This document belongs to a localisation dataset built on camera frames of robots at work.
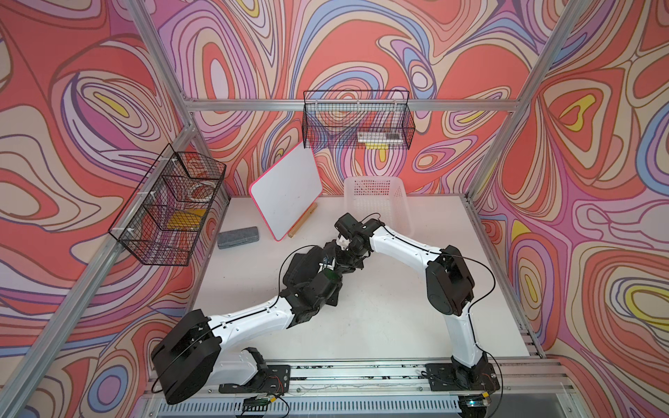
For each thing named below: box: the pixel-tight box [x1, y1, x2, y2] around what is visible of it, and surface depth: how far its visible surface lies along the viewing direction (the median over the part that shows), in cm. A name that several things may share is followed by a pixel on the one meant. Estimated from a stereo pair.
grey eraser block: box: [216, 226, 261, 250], surface depth 104 cm
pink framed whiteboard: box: [249, 140, 324, 243], surface depth 88 cm
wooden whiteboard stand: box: [287, 202, 318, 238], surface depth 109 cm
